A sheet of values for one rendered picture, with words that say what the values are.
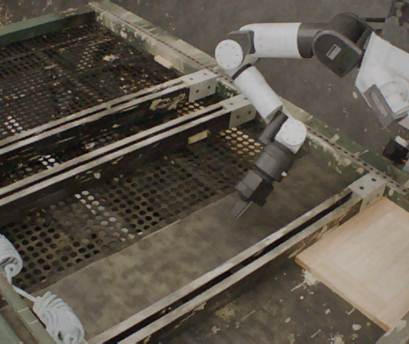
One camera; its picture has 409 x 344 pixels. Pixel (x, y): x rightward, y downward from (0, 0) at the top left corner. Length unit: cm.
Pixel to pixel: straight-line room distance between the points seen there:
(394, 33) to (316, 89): 163
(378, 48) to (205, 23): 215
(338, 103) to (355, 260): 145
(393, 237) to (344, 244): 16
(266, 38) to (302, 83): 151
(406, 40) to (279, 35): 33
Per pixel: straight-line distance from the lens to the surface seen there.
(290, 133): 149
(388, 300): 147
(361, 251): 157
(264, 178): 151
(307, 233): 149
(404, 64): 133
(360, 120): 282
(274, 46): 148
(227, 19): 334
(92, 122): 181
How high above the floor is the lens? 258
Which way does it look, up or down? 54 degrees down
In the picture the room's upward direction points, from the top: 76 degrees counter-clockwise
